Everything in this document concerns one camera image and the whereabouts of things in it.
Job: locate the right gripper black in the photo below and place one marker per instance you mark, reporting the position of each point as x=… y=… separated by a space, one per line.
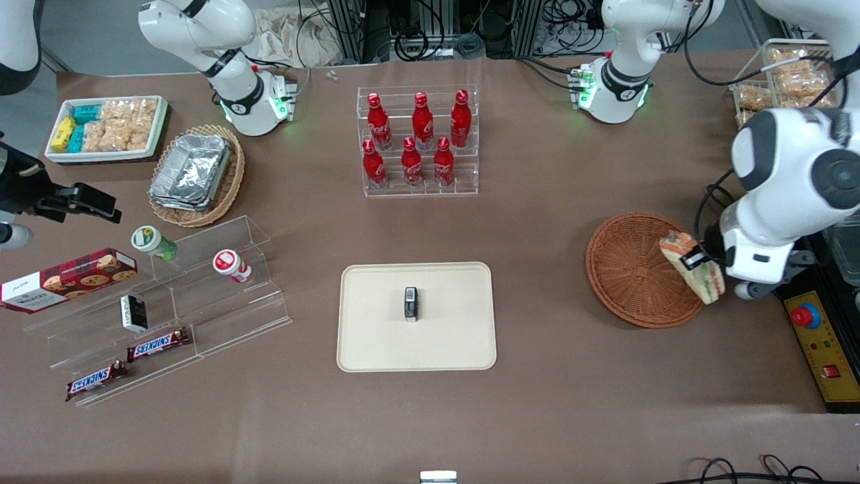
x=20 y=188

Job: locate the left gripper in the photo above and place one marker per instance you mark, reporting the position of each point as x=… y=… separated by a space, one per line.
x=710 y=251

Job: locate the triangular sandwich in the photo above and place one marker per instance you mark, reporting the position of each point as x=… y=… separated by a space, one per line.
x=705 y=282

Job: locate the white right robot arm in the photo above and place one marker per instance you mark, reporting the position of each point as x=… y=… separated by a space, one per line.
x=236 y=94

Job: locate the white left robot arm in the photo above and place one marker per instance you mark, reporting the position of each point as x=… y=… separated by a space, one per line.
x=793 y=154

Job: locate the brown round wicker basket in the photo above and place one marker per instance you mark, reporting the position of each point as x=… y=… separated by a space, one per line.
x=625 y=269

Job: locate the aluminium foil tray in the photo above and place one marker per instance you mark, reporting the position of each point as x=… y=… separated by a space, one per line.
x=191 y=168
x=195 y=206

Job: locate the light oval wicker basket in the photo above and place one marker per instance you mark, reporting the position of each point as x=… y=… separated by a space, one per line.
x=232 y=181

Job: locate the beige plastic tray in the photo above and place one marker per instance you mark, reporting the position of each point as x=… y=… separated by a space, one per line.
x=376 y=336

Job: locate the teal snack pack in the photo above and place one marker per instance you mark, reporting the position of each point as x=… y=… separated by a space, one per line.
x=76 y=138
x=87 y=113

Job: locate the clear rice cracker bag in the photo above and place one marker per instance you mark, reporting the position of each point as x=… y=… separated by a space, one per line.
x=127 y=109
x=793 y=60
x=755 y=99
x=94 y=136
x=127 y=136
x=799 y=87

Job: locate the yellow snack pack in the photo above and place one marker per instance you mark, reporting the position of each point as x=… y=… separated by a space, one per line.
x=63 y=133

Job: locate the red tartan cookie box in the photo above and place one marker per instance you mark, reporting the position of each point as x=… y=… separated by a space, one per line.
x=67 y=279

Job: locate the white rectangular snack bin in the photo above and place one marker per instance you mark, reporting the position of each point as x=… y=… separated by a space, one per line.
x=160 y=131

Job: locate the red emergency stop button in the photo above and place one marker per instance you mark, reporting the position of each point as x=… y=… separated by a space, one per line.
x=805 y=316

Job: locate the small black white box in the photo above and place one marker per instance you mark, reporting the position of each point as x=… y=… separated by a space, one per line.
x=134 y=313

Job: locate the clear plastic container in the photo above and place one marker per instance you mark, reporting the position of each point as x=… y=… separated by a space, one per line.
x=848 y=259

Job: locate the Snickers chocolate bar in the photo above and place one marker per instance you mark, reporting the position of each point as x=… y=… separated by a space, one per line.
x=158 y=344
x=96 y=380

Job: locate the yellow black emergency stop box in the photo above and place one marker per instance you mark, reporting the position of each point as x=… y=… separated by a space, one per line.
x=830 y=383

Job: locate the clear acrylic step shelf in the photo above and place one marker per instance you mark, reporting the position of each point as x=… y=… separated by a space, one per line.
x=228 y=316

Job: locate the clear acrylic bottle rack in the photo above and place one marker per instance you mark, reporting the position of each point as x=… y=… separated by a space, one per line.
x=463 y=171

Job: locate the crumpled beige cloth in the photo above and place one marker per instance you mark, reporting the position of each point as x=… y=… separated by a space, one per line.
x=282 y=37

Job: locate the red cola bottle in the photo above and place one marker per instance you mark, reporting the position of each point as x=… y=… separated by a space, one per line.
x=422 y=124
x=412 y=165
x=461 y=121
x=379 y=124
x=373 y=168
x=443 y=165

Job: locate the small black silver box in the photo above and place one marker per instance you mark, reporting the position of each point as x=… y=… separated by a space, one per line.
x=410 y=304

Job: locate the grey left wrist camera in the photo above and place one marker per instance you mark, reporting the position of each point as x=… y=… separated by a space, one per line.
x=752 y=290

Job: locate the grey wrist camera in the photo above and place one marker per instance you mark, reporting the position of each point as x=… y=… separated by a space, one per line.
x=13 y=236
x=752 y=290

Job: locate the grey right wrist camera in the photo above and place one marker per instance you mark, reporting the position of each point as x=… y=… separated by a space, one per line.
x=13 y=236

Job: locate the silver metal bracket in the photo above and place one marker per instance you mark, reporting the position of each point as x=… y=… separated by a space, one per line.
x=438 y=477

